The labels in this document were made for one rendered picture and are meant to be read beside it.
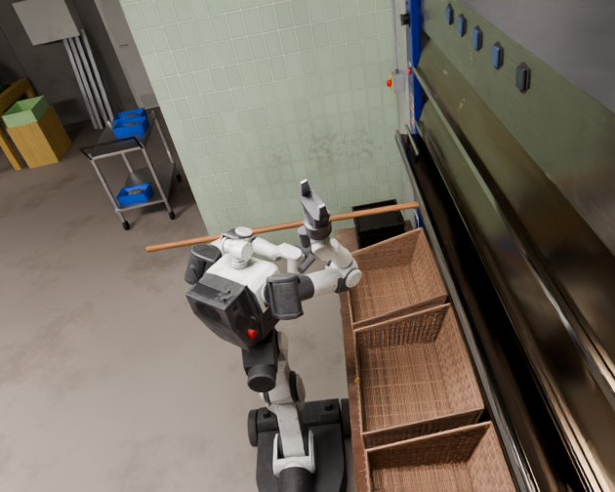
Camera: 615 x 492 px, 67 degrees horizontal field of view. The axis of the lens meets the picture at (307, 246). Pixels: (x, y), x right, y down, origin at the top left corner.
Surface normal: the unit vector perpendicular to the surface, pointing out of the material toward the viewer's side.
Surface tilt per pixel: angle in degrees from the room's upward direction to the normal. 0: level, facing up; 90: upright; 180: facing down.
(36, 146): 90
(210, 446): 0
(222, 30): 90
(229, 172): 90
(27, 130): 90
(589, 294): 70
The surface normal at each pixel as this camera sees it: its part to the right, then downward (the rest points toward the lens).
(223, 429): -0.18, -0.78
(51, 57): 0.07, 0.60
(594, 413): -0.98, -0.14
